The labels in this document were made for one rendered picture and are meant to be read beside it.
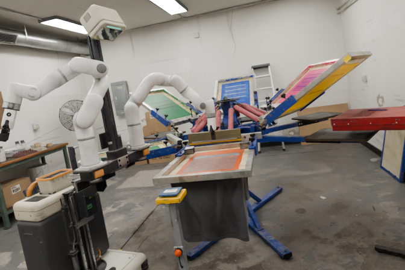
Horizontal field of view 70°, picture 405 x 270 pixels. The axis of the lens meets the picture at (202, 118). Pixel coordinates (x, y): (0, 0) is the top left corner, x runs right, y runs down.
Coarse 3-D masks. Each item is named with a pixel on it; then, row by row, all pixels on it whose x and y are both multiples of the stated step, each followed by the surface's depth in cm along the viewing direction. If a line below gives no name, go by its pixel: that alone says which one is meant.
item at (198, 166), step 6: (192, 156) 227; (198, 156) 224; (192, 162) 209; (198, 162) 206; (204, 162) 203; (210, 162) 201; (186, 168) 195; (192, 168) 193; (198, 168) 190; (204, 168) 188
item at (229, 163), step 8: (224, 152) 223; (232, 152) 219; (240, 152) 215; (216, 160) 203; (224, 160) 200; (232, 160) 197; (240, 160) 193; (208, 168) 187; (216, 168) 184; (224, 168) 181; (232, 168) 178
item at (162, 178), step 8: (224, 144) 237; (232, 144) 235; (248, 152) 197; (176, 160) 207; (248, 160) 178; (168, 168) 189; (248, 168) 162; (160, 176) 174; (168, 176) 171; (176, 176) 168; (184, 176) 167; (192, 176) 166; (200, 176) 165; (208, 176) 164; (216, 176) 162; (224, 176) 161; (232, 176) 160; (240, 176) 159; (248, 176) 158
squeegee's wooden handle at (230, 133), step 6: (204, 132) 219; (210, 132) 218; (216, 132) 217; (222, 132) 216; (228, 132) 215; (234, 132) 214; (240, 132) 216; (192, 138) 222; (198, 138) 221; (204, 138) 219; (210, 138) 218; (216, 138) 217; (222, 138) 216; (228, 138) 215; (240, 138) 214
